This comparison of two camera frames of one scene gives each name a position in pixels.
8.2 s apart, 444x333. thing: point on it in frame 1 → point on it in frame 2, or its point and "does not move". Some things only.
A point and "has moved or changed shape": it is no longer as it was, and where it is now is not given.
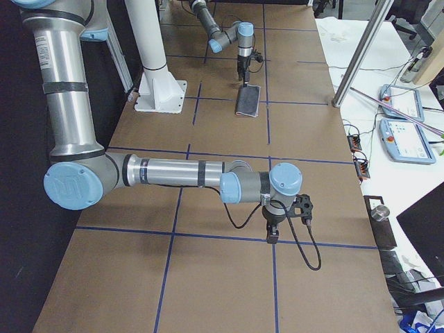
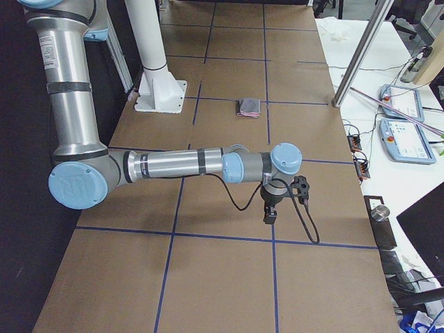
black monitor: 424,223 does not move
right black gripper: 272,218 → 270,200
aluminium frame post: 363,50 does not move
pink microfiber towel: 247,102 has moved or changed shape
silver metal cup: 381,213 does not move
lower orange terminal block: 361,166 does not move
